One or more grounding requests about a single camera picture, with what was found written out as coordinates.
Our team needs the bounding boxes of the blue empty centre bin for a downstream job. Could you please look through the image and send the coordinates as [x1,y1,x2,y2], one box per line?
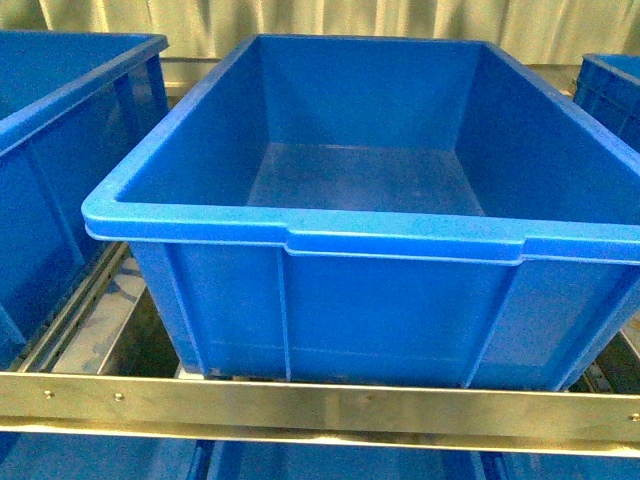
[82,35,639,391]

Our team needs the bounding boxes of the blue lower left bin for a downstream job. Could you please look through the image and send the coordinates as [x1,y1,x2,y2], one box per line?
[1,432,208,479]

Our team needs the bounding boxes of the blue far right crate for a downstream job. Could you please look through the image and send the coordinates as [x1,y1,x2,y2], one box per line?
[573,54,640,151]

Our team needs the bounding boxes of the metal roller track divider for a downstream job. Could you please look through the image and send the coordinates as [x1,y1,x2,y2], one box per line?
[10,242,146,374]

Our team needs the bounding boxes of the blue bin with buttons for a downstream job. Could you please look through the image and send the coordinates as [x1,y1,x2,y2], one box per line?
[1,31,168,367]

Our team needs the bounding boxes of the metal shelf front rail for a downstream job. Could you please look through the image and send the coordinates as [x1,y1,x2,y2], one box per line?
[1,372,639,457]

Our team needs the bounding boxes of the blue lower shelf bin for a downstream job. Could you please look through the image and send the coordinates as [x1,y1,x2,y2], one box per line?
[207,441,486,479]

